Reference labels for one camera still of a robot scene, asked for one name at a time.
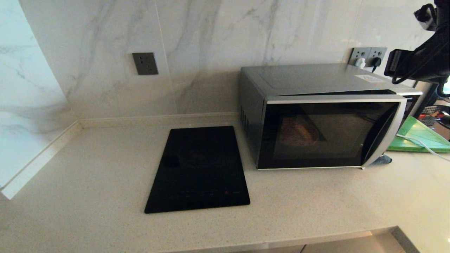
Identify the purple plastic plate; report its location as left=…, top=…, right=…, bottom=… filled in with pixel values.
left=279, top=116, right=321, bottom=149

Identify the silver black microwave oven body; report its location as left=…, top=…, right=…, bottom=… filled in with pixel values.
left=240, top=64, right=423, bottom=169

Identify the green plastic cutting board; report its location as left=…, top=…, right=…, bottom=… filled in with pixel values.
left=387, top=116, right=450, bottom=153

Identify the black rubber pad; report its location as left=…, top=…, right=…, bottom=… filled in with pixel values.
left=371, top=155, right=393, bottom=166

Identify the black glass induction cooktop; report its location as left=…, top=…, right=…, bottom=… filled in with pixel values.
left=144, top=126, right=251, bottom=214

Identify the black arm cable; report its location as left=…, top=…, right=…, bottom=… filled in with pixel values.
left=391, top=42, right=450, bottom=85

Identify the black wire basket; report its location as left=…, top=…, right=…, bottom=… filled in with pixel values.
left=420, top=105, right=450, bottom=128

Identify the white power cable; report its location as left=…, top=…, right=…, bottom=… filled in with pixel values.
left=397, top=134, right=450, bottom=162

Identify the dark grey single wall socket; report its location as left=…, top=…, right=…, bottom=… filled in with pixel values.
left=132, top=52, right=159, bottom=76

